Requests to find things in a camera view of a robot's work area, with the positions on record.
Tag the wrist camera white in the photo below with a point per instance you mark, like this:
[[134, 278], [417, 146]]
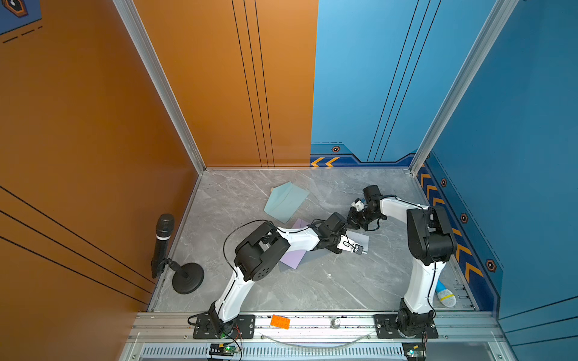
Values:
[[348, 244], [359, 205]]

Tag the orange lego brick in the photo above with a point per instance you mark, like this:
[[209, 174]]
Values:
[[280, 322]]

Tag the plain white paper sheet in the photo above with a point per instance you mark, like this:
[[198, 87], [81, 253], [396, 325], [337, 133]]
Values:
[[360, 238]]

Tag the green circuit board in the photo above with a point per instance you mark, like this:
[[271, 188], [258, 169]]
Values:
[[222, 350], [414, 352]]

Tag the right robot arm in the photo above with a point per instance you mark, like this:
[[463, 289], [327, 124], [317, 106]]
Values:
[[431, 243]]

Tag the silver knob on rail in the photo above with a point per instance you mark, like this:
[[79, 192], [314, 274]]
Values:
[[335, 323]]

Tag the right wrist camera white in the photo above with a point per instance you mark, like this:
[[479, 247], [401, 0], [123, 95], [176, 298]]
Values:
[[359, 205]]

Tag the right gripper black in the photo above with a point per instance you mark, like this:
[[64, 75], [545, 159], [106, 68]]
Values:
[[351, 219]]

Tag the black microphone on stand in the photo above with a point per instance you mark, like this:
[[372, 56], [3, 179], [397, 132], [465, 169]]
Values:
[[187, 277]]

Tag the purple envelope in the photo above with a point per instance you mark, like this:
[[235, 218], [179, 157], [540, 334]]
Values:
[[293, 259]]

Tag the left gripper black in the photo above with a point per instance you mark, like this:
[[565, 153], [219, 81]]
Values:
[[336, 250]]

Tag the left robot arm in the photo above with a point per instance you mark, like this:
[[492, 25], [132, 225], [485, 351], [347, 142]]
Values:
[[261, 251]]

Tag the teal envelope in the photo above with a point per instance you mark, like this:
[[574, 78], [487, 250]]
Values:
[[284, 201]]

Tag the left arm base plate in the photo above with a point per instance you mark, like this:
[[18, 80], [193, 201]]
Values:
[[242, 327]]

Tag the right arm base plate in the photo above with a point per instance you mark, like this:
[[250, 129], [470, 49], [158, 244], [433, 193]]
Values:
[[399, 326]]

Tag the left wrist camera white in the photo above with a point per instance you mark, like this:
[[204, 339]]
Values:
[[348, 244]]

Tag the aluminium front rail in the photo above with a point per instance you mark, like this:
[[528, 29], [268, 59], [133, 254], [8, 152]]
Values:
[[309, 327]]

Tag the right green circuit board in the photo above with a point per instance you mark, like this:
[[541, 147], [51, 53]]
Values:
[[414, 352]]

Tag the left green circuit board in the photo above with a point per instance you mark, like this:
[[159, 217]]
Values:
[[222, 350]]

